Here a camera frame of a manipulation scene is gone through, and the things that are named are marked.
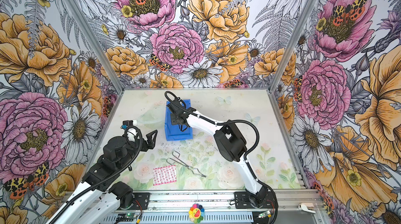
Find slotted grey cable duct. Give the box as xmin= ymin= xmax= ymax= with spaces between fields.
xmin=103 ymin=212 xmax=254 ymax=224

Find aluminium corner post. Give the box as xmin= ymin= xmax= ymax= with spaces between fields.
xmin=63 ymin=0 xmax=124 ymax=95
xmin=269 ymin=0 xmax=318 ymax=93

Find clear plastic bag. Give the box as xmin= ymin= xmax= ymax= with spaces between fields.
xmin=134 ymin=107 xmax=166 ymax=128

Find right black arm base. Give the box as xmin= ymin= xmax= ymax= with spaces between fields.
xmin=233 ymin=191 xmax=277 ymax=209

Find white plastic hook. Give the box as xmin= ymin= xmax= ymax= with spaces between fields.
xmin=298 ymin=203 xmax=316 ymax=214

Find metal wire tongs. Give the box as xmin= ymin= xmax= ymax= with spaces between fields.
xmin=166 ymin=150 xmax=206 ymax=178

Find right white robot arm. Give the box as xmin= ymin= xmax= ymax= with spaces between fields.
xmin=165 ymin=91 xmax=269 ymax=208

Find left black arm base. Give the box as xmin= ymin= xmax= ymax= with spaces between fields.
xmin=125 ymin=192 xmax=150 ymax=210

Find black corrugated cable left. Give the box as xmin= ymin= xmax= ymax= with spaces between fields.
xmin=46 ymin=125 xmax=144 ymax=224

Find pink patterned cloth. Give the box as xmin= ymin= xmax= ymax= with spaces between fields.
xmin=153 ymin=165 xmax=177 ymax=186

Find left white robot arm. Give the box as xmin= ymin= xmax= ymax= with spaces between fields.
xmin=48 ymin=120 xmax=158 ymax=224

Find left aluminium corner post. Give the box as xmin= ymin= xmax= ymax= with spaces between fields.
xmin=63 ymin=0 xmax=124 ymax=95

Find blue plastic bin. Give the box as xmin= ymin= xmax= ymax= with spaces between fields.
xmin=165 ymin=101 xmax=193 ymax=142

